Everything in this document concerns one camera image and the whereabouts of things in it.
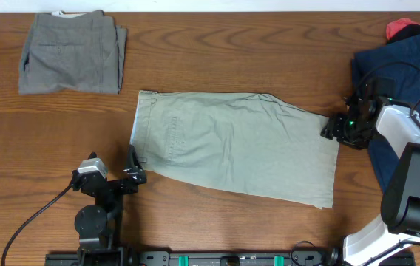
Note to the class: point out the khaki beige shorts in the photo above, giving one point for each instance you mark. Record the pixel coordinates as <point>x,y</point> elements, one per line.
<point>246,143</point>

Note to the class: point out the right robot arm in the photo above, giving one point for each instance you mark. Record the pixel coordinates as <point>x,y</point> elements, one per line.
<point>398,225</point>

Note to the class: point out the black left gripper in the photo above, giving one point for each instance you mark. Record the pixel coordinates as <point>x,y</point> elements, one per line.
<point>136,177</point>

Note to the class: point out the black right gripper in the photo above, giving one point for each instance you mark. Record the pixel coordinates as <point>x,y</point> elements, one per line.
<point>333,127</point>

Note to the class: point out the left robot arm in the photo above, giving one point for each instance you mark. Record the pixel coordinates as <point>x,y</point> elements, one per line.
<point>99,225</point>

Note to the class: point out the navy blue shorts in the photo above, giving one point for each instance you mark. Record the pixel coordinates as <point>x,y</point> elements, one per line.
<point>405,71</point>

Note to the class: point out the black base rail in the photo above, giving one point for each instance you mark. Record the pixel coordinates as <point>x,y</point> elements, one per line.
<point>163,258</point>

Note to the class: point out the red garment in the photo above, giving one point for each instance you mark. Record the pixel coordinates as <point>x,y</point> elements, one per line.
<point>395,26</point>

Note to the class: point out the folded grey shorts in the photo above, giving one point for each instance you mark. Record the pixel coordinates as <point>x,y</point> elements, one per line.
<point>85,53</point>

